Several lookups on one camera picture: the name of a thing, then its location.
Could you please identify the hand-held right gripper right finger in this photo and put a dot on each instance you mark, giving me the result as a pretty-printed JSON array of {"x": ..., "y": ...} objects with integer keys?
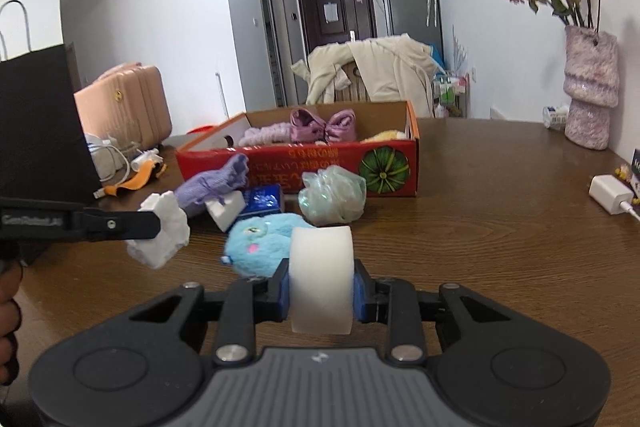
[{"x": 359, "y": 294}]

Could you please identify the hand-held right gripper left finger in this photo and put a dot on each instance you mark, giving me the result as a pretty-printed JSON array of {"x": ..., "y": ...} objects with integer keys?
[{"x": 283, "y": 294}]

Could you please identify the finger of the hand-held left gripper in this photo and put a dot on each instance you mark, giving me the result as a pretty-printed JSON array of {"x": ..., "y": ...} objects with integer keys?
[{"x": 120, "y": 224}]

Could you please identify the white foam sponge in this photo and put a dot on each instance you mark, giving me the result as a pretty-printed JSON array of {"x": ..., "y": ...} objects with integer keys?
[{"x": 322, "y": 277}]

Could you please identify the blue tissue pack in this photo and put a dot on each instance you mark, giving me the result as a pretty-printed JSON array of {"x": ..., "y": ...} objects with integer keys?
[{"x": 262, "y": 202}]

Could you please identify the purple knit cloth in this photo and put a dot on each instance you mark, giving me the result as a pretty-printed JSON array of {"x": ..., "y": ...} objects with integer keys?
[{"x": 210, "y": 187}]

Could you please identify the orange cardboard box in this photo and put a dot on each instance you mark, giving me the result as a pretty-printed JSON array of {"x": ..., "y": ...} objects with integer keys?
[{"x": 300, "y": 167}]

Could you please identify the yellow plush toy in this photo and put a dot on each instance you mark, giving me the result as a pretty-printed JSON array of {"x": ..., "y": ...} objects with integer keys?
[{"x": 385, "y": 137}]

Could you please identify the lilac fuzzy headband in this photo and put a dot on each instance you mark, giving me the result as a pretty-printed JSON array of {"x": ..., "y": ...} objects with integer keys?
[{"x": 265, "y": 134}]

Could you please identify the mauve satin bow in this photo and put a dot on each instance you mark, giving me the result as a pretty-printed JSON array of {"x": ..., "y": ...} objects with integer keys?
[{"x": 320, "y": 124}]

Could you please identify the person's left hand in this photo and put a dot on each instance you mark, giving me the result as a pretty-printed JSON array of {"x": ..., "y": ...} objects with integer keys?
[{"x": 7, "y": 317}]

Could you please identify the blue plush toy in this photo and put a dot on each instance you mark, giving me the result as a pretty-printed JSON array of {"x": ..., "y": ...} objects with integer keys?
[{"x": 260, "y": 239}]

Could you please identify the white power adapter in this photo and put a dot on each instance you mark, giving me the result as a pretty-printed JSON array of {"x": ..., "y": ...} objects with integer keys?
[{"x": 105, "y": 157}]

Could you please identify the black paper bag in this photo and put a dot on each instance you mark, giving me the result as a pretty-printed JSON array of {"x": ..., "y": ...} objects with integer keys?
[{"x": 40, "y": 122}]

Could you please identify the small white box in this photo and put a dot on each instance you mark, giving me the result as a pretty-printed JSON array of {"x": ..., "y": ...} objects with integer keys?
[{"x": 225, "y": 209}]

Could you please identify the pink suitcase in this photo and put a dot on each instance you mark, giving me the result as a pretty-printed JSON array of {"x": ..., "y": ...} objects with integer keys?
[{"x": 125, "y": 107}]

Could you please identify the red bucket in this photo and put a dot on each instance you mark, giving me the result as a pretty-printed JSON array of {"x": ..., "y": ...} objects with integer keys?
[{"x": 202, "y": 129}]

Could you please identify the white mop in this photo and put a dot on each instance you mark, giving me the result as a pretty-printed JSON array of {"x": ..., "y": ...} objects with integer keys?
[{"x": 222, "y": 94}]

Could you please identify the wooden chair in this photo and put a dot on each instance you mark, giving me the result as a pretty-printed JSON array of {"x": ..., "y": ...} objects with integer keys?
[{"x": 352, "y": 87}]

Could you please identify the beige coat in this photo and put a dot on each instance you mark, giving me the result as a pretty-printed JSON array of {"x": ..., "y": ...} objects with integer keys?
[{"x": 395, "y": 67}]

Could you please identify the blue gift bag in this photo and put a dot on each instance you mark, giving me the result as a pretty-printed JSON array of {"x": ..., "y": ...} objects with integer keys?
[{"x": 438, "y": 57}]

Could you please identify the dark brown entrance door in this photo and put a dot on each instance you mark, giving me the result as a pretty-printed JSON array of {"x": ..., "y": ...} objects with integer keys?
[{"x": 340, "y": 32}]

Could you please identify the white pill bottle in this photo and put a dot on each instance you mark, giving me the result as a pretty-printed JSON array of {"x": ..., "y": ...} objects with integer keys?
[{"x": 555, "y": 117}]

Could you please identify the white charger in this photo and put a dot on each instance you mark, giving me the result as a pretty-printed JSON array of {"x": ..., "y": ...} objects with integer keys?
[{"x": 607, "y": 192}]

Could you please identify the white paper notice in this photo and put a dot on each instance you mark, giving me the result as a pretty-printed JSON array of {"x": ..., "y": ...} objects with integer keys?
[{"x": 330, "y": 12}]

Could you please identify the grey refrigerator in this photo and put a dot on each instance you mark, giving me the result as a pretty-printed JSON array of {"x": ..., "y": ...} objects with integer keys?
[{"x": 407, "y": 12}]

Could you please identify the dark printed box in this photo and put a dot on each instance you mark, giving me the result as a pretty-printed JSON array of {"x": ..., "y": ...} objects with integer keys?
[{"x": 635, "y": 172}]

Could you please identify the pink textured vase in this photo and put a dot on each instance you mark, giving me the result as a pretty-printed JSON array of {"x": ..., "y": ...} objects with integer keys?
[{"x": 590, "y": 92}]

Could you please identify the white wall panel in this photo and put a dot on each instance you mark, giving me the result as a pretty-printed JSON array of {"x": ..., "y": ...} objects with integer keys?
[{"x": 505, "y": 113}]

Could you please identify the purple wall decoration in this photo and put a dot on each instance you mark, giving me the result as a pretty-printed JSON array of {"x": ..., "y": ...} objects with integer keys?
[{"x": 459, "y": 49}]

